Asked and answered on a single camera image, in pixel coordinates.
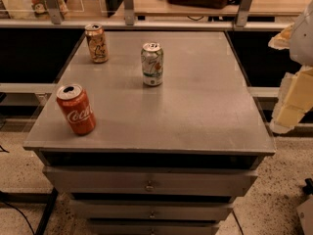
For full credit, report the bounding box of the cabinet drawer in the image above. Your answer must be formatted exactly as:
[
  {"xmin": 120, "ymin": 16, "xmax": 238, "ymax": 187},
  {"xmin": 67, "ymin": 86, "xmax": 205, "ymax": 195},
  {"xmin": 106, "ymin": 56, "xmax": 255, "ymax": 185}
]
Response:
[
  {"xmin": 69, "ymin": 200, "xmax": 233, "ymax": 221},
  {"xmin": 88, "ymin": 220, "xmax": 219, "ymax": 235},
  {"xmin": 43, "ymin": 166, "xmax": 257, "ymax": 196}
]

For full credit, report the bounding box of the middle cabinet drawer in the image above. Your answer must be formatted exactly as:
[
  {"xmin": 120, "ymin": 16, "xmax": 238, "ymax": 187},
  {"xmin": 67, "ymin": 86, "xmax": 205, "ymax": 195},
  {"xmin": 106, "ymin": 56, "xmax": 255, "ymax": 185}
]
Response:
[{"xmin": 69, "ymin": 200, "xmax": 233, "ymax": 221}]

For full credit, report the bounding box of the black cable on floor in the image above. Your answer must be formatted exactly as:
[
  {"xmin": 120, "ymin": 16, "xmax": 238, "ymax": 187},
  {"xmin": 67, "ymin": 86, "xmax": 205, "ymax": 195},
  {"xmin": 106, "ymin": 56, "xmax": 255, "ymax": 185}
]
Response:
[{"xmin": 0, "ymin": 199, "xmax": 36, "ymax": 235}]

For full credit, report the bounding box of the gold tan soda can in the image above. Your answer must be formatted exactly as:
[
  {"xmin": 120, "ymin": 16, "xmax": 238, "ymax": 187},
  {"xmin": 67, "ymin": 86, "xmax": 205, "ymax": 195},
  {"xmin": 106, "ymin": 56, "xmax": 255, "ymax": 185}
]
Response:
[{"xmin": 85, "ymin": 23, "xmax": 109, "ymax": 64}]

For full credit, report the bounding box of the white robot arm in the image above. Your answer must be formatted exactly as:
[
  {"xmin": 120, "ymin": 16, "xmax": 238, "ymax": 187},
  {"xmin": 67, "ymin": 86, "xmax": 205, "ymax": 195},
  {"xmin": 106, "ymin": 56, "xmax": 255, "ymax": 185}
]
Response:
[{"xmin": 268, "ymin": 1, "xmax": 313, "ymax": 134}]

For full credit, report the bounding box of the red Coca-Cola can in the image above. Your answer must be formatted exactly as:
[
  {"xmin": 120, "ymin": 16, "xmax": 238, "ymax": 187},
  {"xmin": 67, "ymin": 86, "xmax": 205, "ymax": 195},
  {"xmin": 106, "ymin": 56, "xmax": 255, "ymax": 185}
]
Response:
[{"xmin": 57, "ymin": 84, "xmax": 96, "ymax": 135}]

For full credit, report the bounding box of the white green 7up can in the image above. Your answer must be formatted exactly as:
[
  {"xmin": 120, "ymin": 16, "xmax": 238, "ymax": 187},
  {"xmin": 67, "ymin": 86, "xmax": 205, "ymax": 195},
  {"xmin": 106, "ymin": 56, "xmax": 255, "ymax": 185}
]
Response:
[{"xmin": 141, "ymin": 42, "xmax": 163, "ymax": 86}]

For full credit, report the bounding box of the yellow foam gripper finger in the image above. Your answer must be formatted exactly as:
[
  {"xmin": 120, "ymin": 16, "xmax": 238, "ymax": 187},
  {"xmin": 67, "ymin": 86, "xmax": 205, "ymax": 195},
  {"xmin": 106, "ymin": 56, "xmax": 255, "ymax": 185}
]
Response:
[
  {"xmin": 268, "ymin": 24, "xmax": 293, "ymax": 50},
  {"xmin": 270, "ymin": 66, "xmax": 313, "ymax": 134}
]

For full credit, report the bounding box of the grey robot base corner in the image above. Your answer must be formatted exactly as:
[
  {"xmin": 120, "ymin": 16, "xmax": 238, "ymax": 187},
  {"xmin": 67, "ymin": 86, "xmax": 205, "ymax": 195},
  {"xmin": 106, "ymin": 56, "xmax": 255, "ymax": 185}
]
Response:
[{"xmin": 295, "ymin": 177, "xmax": 313, "ymax": 235}]

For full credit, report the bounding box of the grey metal drawer cabinet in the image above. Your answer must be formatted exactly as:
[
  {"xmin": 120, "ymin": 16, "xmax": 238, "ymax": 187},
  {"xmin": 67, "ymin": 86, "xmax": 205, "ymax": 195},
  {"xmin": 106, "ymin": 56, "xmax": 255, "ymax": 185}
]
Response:
[{"xmin": 24, "ymin": 31, "xmax": 275, "ymax": 225}]

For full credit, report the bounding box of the top cabinet drawer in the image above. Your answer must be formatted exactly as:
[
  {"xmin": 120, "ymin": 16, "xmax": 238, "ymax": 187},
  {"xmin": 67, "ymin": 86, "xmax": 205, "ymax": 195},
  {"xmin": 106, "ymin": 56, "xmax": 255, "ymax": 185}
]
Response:
[{"xmin": 43, "ymin": 166, "xmax": 257, "ymax": 196}]

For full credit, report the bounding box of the bottom cabinet drawer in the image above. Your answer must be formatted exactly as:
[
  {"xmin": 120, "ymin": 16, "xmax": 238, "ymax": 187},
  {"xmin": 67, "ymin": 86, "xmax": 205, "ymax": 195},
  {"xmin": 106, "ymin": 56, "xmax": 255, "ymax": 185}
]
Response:
[{"xmin": 88, "ymin": 220, "xmax": 219, "ymax": 235}]

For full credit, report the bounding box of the wooden desk in background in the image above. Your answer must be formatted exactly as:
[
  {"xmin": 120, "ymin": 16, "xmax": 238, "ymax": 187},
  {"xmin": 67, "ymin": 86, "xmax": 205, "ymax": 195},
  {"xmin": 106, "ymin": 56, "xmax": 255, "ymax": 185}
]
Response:
[{"xmin": 67, "ymin": 0, "xmax": 313, "ymax": 18}]

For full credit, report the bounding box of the metal railing with posts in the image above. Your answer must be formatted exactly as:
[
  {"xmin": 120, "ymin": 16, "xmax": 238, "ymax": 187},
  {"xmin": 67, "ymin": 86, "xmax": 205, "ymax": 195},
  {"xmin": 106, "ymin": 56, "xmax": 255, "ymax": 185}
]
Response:
[{"xmin": 0, "ymin": 6, "xmax": 295, "ymax": 31}]

